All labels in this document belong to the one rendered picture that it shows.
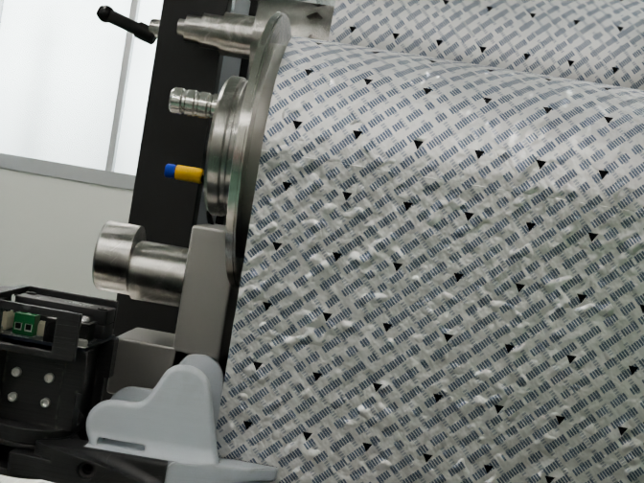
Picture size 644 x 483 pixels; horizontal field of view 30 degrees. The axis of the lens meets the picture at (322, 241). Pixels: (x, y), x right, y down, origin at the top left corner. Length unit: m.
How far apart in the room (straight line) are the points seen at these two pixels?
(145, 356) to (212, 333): 0.04
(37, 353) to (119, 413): 0.05
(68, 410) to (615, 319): 0.26
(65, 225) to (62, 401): 5.83
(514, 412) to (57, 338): 0.22
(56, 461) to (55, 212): 5.87
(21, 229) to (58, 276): 0.32
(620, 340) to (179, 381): 0.21
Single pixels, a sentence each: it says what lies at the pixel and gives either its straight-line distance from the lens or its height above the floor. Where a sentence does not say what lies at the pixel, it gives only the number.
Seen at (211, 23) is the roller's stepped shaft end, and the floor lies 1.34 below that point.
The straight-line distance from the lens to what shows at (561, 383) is 0.58.
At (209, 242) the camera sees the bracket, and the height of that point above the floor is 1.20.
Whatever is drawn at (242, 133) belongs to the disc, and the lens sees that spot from 0.57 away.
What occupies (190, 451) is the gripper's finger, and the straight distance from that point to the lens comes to 0.58.
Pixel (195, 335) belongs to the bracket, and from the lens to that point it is 0.66.
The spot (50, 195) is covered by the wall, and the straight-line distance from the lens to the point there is 6.44.
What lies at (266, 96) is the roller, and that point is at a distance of 0.59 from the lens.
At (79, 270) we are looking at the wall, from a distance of 6.40.
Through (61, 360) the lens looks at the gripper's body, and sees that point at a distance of 0.58.
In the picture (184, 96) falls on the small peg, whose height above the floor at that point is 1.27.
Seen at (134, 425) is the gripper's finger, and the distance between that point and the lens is 0.58.
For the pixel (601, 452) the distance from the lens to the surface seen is 0.59.
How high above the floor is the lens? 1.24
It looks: 3 degrees down
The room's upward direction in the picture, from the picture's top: 9 degrees clockwise
